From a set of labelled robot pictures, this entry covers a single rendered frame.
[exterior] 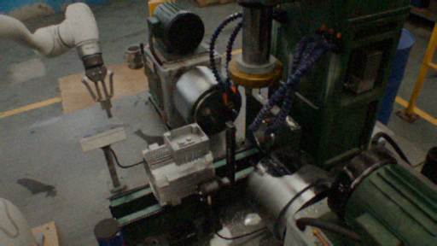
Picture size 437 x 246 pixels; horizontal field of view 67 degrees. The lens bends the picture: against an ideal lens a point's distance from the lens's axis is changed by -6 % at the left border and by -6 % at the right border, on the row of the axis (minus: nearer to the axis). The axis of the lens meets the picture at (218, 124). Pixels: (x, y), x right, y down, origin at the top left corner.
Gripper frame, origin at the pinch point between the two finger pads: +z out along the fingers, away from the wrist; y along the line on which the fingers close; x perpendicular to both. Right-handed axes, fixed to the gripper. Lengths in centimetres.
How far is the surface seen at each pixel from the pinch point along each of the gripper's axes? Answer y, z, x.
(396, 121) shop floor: 243, 75, 89
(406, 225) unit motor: 36, 40, -91
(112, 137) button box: -1.7, 10.5, -3.5
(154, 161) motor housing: 7.1, 21.7, -25.2
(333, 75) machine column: 63, 12, -50
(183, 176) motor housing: 14.0, 28.8, -28.3
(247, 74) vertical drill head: 40, 4, -41
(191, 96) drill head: 31.8, 4.4, -5.3
